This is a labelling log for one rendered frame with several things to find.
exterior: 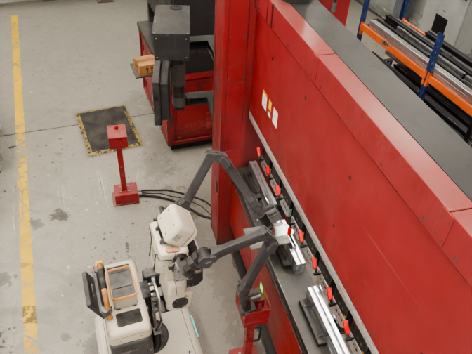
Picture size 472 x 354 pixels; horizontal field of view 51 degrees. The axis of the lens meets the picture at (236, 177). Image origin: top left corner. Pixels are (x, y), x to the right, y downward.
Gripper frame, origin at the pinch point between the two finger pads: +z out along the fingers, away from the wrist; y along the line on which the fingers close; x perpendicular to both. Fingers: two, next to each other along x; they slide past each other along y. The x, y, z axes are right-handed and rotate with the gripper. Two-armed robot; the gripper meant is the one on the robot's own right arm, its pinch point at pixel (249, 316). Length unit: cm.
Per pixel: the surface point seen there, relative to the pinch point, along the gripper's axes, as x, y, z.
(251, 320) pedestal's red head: -4.4, 0.0, -1.4
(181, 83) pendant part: 173, 4, -75
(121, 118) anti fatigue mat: 344, -74, 36
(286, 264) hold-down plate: 18.7, 32.2, -13.2
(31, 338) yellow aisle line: 64, -158, 33
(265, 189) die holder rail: 83, 38, -22
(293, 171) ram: 32, 48, -74
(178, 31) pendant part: 134, 11, -131
